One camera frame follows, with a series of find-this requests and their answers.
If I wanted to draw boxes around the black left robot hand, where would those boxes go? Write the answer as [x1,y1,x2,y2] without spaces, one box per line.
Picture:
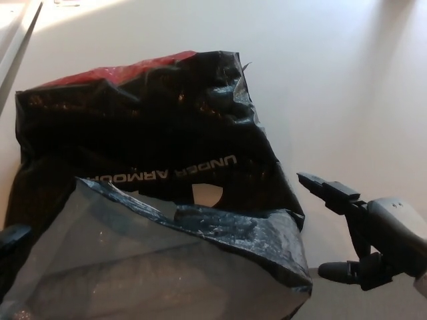
[0,224,33,261]

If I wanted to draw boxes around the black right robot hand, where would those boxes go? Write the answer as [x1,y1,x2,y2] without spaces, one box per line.
[296,171,427,291]

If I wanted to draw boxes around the black Under Armour plastic bag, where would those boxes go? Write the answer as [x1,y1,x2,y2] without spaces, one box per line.
[0,49,314,320]

